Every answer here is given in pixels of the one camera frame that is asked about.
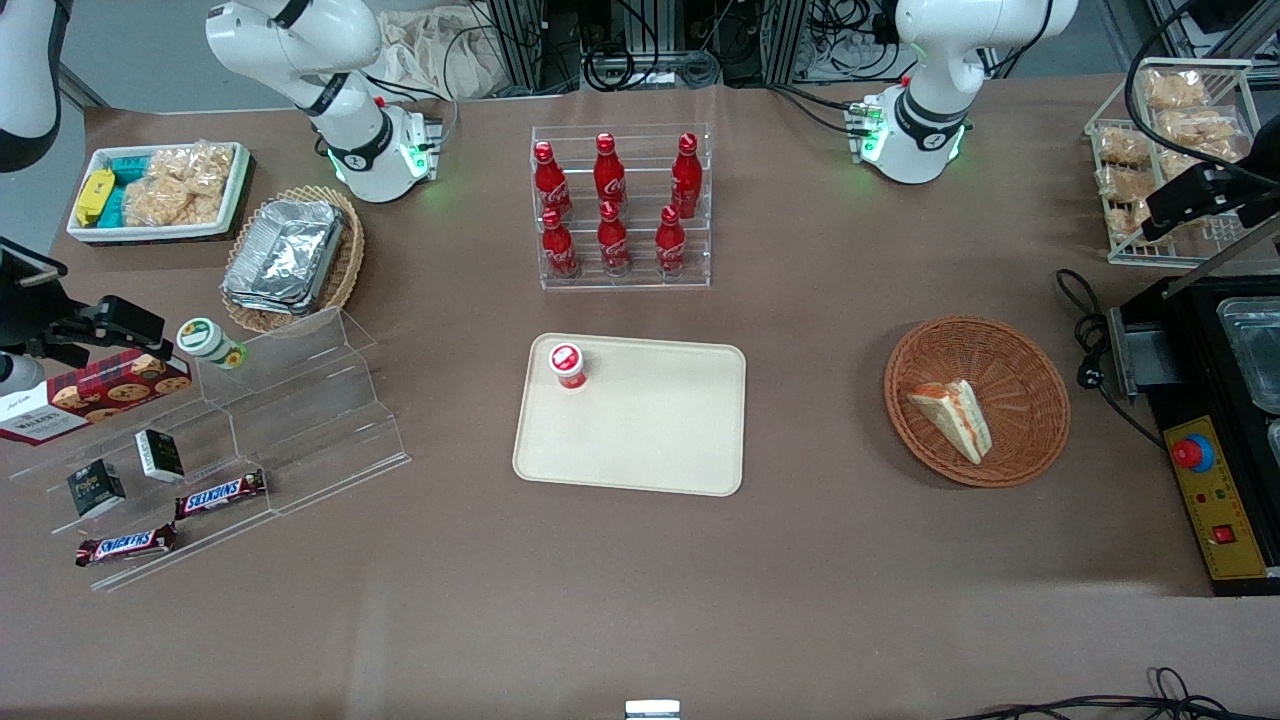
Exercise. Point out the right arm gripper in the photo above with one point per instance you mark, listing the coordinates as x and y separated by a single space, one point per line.
25 312

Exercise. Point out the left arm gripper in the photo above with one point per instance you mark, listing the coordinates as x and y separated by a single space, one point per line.
1232 186

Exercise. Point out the triangular sandwich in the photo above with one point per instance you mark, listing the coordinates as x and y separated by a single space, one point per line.
955 415

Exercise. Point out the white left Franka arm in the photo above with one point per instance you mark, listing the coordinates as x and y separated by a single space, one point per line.
930 120

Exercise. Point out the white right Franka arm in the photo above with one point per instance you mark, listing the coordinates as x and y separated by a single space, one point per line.
350 140

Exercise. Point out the aluminium foil tray stack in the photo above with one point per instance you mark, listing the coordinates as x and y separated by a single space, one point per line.
285 255

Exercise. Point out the round brown wicker basket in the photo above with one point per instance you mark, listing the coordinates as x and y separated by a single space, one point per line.
1020 380

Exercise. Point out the oval tan wicker basket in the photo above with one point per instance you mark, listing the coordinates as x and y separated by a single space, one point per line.
350 260

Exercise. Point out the beige plastic tray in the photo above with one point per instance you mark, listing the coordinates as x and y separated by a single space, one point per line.
640 440

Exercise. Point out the clear bagged pastry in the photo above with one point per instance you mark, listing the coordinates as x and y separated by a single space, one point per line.
1122 147
1125 220
1200 130
1120 183
1175 90

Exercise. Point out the red tartan cookie box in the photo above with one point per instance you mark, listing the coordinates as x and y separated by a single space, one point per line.
100 395

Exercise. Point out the teal snack pack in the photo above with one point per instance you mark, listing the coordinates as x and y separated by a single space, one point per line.
128 165
113 208

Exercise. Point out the yellow snack pack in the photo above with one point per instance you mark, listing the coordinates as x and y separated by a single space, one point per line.
95 195

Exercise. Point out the white rectangular bin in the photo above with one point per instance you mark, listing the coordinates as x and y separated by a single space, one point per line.
150 233

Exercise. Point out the shiny metal pan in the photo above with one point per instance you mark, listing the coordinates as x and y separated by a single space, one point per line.
1255 350

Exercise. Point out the clear bag of crackers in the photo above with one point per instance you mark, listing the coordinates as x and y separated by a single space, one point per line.
200 165
165 205

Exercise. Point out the small black carton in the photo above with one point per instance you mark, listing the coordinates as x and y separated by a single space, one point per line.
95 488

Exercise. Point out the green white yogurt cup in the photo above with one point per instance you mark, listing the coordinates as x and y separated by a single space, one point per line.
208 340

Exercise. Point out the black sealing machine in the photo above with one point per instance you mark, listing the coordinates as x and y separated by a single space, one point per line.
1190 350

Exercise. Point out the small black-white carton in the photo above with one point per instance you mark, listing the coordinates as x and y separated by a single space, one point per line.
160 455

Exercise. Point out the Snickers chocolate bar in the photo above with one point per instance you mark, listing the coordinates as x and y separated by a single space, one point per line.
220 495
125 545

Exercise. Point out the red emergency stop button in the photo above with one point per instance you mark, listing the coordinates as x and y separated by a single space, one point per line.
1190 453

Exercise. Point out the clear acrylic stepped shelf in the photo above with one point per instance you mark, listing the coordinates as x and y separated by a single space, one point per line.
300 420

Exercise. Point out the beige crumpled cloth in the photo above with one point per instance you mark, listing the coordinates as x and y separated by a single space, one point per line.
440 55

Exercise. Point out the red cola bottle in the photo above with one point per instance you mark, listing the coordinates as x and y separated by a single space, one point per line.
613 245
552 185
609 175
559 250
686 180
670 245

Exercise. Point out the red yogurt cup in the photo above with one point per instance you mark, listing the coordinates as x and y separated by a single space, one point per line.
568 365

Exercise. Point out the clear acrylic bottle rack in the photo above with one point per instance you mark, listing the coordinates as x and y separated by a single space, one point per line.
640 285

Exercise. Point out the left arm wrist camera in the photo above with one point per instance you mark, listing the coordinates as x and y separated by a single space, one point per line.
1195 200

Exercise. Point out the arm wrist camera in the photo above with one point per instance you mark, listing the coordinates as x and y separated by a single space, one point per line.
1195 200
115 322

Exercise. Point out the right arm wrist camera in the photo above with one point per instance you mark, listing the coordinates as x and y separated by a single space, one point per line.
115 322

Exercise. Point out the red rocker switch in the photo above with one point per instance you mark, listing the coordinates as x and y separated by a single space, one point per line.
1224 534

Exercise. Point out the aluminium profile frame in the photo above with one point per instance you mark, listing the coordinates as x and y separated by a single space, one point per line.
515 40

